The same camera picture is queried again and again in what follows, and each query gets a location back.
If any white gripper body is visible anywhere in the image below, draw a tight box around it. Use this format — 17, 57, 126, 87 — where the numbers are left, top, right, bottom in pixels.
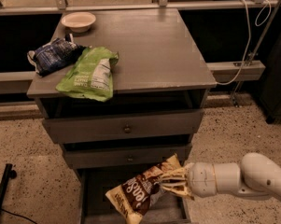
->
187, 162, 216, 198

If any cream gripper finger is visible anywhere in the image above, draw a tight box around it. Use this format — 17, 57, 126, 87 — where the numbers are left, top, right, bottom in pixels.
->
161, 183, 193, 199
160, 163, 193, 182

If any brown chip bag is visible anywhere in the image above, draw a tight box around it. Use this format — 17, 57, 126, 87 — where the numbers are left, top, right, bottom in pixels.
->
105, 154, 181, 224

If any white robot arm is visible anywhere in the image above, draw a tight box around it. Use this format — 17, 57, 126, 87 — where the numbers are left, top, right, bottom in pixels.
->
159, 153, 281, 202

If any grey top drawer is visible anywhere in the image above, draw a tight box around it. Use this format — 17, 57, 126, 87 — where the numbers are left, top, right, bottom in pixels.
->
43, 109, 204, 144

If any grey middle drawer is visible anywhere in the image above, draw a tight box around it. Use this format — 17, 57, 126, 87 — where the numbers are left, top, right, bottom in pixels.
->
63, 143, 191, 169

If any grey open bottom drawer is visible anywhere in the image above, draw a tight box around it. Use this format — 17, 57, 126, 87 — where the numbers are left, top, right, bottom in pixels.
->
80, 164, 190, 224

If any grey wooden drawer cabinet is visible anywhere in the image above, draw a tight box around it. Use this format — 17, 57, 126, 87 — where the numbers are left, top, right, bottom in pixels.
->
27, 8, 216, 224

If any green chip bag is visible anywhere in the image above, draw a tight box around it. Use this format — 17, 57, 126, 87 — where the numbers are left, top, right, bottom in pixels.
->
56, 47, 119, 102

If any blue chip bag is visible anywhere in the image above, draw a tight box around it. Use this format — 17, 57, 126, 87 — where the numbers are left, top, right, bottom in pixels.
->
27, 35, 85, 77

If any dark cabinet at right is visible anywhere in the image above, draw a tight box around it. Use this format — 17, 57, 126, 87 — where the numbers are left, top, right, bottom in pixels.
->
258, 32, 281, 124

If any black stand leg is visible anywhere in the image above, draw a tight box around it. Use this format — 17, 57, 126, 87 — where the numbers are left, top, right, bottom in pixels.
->
0, 163, 17, 213

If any white bowl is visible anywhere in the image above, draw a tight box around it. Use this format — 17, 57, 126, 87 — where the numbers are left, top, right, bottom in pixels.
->
61, 12, 96, 33

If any black floor cable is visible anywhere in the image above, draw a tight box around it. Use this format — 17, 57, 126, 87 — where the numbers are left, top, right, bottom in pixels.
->
0, 208, 39, 224

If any metal railing frame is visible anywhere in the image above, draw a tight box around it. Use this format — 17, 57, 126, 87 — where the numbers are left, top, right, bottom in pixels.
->
0, 0, 281, 108

